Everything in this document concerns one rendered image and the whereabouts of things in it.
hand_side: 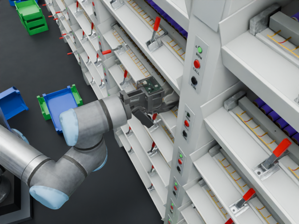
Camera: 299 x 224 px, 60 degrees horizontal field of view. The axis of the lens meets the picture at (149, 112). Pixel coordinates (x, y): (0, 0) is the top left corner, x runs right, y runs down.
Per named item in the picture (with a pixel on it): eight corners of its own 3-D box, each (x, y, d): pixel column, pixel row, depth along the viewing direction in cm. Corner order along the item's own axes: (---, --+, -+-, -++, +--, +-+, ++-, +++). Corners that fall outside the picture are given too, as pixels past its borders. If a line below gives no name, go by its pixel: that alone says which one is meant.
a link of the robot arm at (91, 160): (67, 169, 79) (56, 145, 70) (91, 143, 86) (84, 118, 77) (91, 183, 76) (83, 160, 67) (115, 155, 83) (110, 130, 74)
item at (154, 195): (166, 222, 137) (159, 218, 126) (120, 138, 172) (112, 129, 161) (197, 201, 138) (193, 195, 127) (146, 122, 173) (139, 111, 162)
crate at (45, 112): (45, 120, 194) (42, 114, 188) (39, 103, 206) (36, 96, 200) (84, 106, 203) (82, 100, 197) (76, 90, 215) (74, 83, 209)
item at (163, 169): (170, 193, 109) (162, 184, 97) (115, 100, 144) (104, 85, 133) (210, 166, 109) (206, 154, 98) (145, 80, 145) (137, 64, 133)
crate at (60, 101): (84, 124, 192) (84, 120, 185) (58, 134, 186) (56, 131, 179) (70, 90, 200) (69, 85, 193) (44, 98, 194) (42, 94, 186)
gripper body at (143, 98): (167, 90, 70) (127, 105, 66) (165, 111, 77) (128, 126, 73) (154, 74, 74) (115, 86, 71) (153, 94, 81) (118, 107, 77)
